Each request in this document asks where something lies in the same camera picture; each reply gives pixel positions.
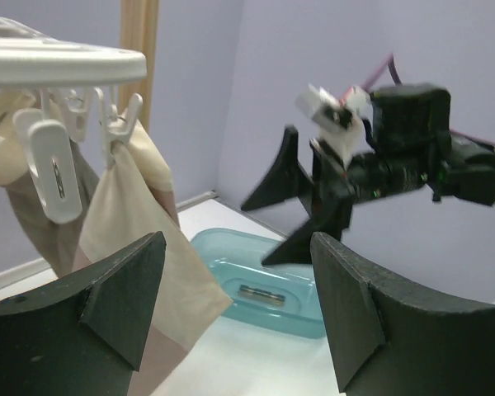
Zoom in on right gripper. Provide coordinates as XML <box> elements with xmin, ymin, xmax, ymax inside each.
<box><xmin>241</xmin><ymin>83</ymin><xmax>451</xmax><ymax>266</ymax></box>

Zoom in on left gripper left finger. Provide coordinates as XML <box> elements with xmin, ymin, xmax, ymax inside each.
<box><xmin>0</xmin><ymin>232</ymin><xmax>166</xmax><ymax>396</ymax></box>

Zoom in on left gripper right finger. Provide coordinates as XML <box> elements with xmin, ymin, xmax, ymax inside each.
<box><xmin>311</xmin><ymin>233</ymin><xmax>495</xmax><ymax>395</ymax></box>

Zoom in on pink mauve underwear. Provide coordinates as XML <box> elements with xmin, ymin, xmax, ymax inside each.
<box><xmin>73</xmin><ymin>124</ymin><xmax>232</xmax><ymax>395</ymax></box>

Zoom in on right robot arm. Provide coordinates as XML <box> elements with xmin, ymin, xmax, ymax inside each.
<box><xmin>241</xmin><ymin>83</ymin><xmax>495</xmax><ymax>266</ymax></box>

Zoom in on white plastic clip hanger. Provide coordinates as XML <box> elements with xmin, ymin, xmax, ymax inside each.
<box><xmin>0</xmin><ymin>17</ymin><xmax>147</xmax><ymax>224</ymax></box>

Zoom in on teal plastic basin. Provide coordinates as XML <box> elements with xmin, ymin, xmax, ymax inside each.
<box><xmin>191</xmin><ymin>228</ymin><xmax>326</xmax><ymax>339</ymax></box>

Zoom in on wooden clothes rack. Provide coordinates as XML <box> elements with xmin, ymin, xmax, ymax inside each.
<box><xmin>119</xmin><ymin>0</ymin><xmax>161</xmax><ymax>133</ymax></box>

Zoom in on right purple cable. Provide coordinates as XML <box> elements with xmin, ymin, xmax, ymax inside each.
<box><xmin>361</xmin><ymin>52</ymin><xmax>495</xmax><ymax>152</ymax></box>

